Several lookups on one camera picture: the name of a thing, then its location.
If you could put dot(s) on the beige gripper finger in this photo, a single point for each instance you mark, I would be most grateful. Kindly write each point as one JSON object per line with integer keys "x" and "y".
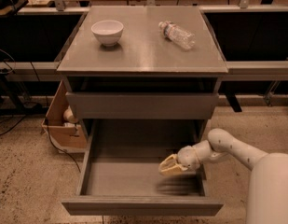
{"x": 169, "y": 161}
{"x": 176, "y": 170}

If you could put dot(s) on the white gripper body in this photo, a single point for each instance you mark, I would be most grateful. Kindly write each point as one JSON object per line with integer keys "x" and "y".
{"x": 187, "y": 157}

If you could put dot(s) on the grey drawer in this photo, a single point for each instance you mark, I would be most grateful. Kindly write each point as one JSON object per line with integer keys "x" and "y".
{"x": 90, "y": 105}
{"x": 119, "y": 175}

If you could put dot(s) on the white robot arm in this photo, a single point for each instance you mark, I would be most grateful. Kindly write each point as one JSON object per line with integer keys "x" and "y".
{"x": 267, "y": 201}

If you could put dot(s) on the grey top drawer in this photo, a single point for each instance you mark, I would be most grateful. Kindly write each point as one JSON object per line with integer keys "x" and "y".
{"x": 90, "y": 105}

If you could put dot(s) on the open cardboard box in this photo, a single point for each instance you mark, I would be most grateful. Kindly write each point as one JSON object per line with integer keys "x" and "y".
{"x": 64, "y": 135}

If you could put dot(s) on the grey drawer cabinet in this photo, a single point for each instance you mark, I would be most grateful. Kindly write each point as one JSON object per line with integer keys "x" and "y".
{"x": 163, "y": 85}

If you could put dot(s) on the white cup in box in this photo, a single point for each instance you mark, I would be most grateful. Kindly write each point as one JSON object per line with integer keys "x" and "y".
{"x": 69, "y": 116}

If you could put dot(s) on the clear plastic water bottle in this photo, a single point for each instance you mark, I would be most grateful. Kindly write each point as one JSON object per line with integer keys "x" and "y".
{"x": 176, "y": 34}

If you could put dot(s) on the white ceramic bowl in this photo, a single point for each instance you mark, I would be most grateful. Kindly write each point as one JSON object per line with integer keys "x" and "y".
{"x": 107, "y": 32}

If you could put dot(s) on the grey metal rail frame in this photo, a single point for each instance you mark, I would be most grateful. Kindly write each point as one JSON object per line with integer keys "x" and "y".
{"x": 255, "y": 67}

